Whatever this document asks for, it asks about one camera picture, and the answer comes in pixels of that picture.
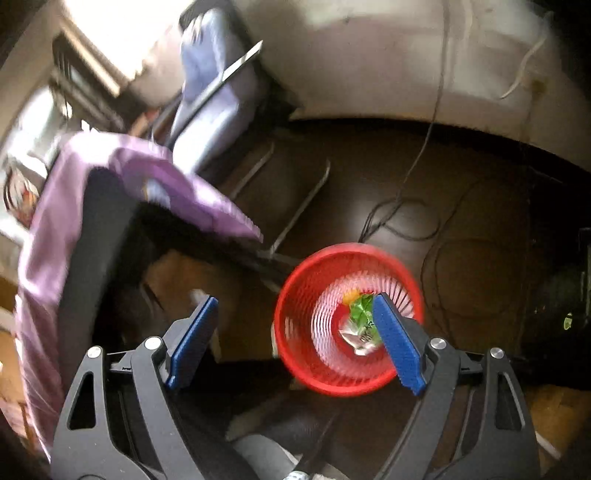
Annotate green snack wrapper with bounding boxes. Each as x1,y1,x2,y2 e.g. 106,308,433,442
339,293,384,356

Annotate black metal rack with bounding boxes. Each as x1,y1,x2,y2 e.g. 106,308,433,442
50,36,126,136

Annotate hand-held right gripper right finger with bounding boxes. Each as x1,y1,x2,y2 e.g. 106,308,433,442
372,292,541,480

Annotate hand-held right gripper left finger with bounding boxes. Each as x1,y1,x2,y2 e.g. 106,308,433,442
52,295,220,480

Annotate red mesh waste basket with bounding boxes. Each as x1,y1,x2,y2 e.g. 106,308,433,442
273,242,424,398

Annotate red printed picture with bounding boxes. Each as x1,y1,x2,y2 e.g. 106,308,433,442
2,161,41,228

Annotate white cable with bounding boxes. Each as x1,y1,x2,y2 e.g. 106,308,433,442
500,11,555,100

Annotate black chair with purple cloth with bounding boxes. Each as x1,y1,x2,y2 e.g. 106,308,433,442
14,131,264,462

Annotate thin grey hanging cable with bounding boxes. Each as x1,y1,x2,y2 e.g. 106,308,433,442
399,0,451,190

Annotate cardboard box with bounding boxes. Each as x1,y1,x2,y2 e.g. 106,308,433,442
524,383,588,462

